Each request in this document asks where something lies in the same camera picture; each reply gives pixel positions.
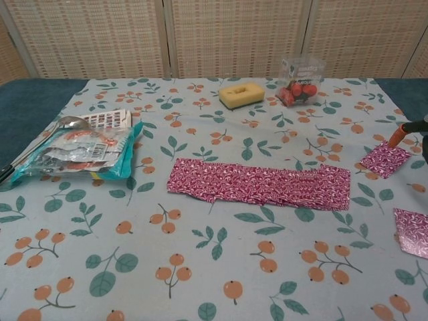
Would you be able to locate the yellow sponge with dark pad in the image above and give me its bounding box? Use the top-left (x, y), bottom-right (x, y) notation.
top-left (218, 84), bottom-right (265, 110)

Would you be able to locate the white blister pack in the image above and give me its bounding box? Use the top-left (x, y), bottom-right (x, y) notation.
top-left (78, 110), bottom-right (133, 130)

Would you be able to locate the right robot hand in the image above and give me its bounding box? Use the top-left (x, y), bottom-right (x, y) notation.
top-left (387, 114), bottom-right (428, 155)

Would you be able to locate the clear bag with red items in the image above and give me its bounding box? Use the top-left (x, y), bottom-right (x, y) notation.
top-left (276, 56), bottom-right (326, 108)

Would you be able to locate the woven folding screen panel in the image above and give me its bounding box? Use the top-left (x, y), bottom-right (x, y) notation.
top-left (0, 0), bottom-right (170, 80)
top-left (165, 0), bottom-right (314, 80)
top-left (0, 9), bottom-right (30, 86)
top-left (309, 0), bottom-right (428, 80)

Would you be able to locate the floral berry print tablecloth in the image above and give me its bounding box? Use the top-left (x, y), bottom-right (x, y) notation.
top-left (0, 77), bottom-right (428, 321)

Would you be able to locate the metal spoon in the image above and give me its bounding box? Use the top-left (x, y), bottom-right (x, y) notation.
top-left (9, 116), bottom-right (92, 168)

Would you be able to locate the pink patterned paper strip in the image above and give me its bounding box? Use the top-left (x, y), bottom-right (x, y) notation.
top-left (166, 157), bottom-right (352, 213)

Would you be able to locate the teal crumpled snack bag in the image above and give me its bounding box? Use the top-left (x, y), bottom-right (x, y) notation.
top-left (9, 121), bottom-right (146, 189)

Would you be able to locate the black utensil handle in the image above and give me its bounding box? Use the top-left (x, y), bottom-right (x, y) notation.
top-left (0, 163), bottom-right (17, 185)

